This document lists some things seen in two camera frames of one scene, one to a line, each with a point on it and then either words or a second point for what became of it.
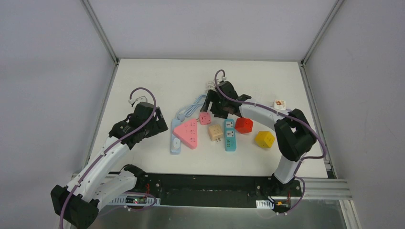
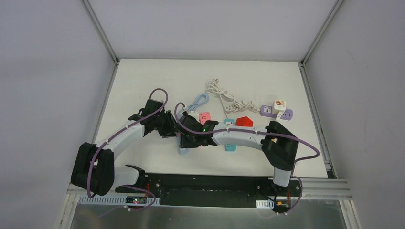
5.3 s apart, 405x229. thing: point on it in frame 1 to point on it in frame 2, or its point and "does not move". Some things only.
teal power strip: [230, 135] does not move
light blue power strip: [175, 123] to [181, 150]
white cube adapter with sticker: [280, 104] does not move
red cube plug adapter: [244, 125] does not move
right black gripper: [215, 104] to [188, 136]
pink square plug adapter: [205, 118] does not move
